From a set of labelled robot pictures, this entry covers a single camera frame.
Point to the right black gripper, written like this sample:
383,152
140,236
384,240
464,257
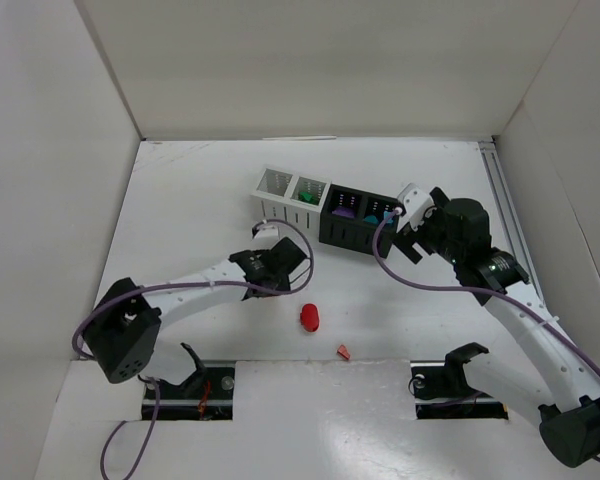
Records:
415,235

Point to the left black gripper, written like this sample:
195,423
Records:
284,260

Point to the red oval lego piece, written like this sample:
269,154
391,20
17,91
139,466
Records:
310,318

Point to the green notched lego brick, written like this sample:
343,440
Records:
308,198

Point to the teal round lego piece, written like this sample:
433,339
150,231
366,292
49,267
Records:
371,219

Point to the purple oval lego piece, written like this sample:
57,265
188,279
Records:
344,212

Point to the small red lego piece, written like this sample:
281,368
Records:
343,352

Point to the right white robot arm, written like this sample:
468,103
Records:
565,403

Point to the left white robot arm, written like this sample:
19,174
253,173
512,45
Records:
123,334

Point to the white double container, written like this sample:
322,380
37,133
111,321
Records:
275,197

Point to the black double container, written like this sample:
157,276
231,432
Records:
352,234

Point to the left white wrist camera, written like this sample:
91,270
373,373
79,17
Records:
265,231

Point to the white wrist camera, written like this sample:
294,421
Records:
415,203
265,231

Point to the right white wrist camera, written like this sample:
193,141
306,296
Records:
415,203

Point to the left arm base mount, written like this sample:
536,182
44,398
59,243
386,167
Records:
195,390

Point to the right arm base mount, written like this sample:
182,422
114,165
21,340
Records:
441,392

